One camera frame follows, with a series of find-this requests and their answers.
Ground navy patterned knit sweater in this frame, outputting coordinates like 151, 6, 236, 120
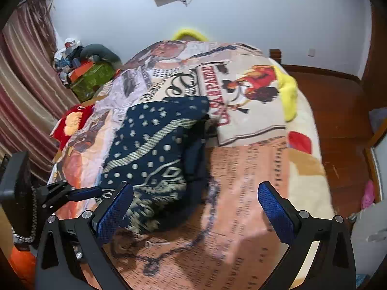
95, 95, 219, 237

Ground red plush toy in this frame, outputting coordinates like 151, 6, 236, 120
50, 104, 95, 152

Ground white door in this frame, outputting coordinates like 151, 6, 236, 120
372, 144, 387, 188

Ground wooden bed post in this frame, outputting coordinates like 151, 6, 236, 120
269, 48, 283, 65

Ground bed with printed blanket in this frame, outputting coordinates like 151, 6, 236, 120
50, 39, 321, 290

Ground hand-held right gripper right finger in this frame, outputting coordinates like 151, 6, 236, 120
258, 181, 357, 290

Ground grey cloth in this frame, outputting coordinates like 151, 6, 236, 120
80, 44, 123, 67

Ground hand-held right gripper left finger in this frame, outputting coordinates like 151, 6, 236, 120
35, 182, 134, 290

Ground cream plush blanket red patches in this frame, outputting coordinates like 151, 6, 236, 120
268, 57, 337, 288

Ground striped curtain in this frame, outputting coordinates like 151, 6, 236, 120
0, 0, 83, 185

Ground green box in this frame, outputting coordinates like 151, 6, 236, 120
71, 62, 117, 104

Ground pink cloth item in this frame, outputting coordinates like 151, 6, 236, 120
361, 180, 376, 211

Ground white cabinet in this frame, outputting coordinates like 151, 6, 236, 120
349, 199, 387, 279

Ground pile of small clutter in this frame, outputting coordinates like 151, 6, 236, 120
54, 38, 84, 81

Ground orange box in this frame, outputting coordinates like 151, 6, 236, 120
68, 61, 95, 84

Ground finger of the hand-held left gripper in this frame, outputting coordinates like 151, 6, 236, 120
36, 180, 104, 209

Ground yellow plush pillow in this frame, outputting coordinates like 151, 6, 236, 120
171, 27, 300, 122

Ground person's left forearm orange sleeve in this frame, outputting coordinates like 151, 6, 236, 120
9, 246, 38, 287

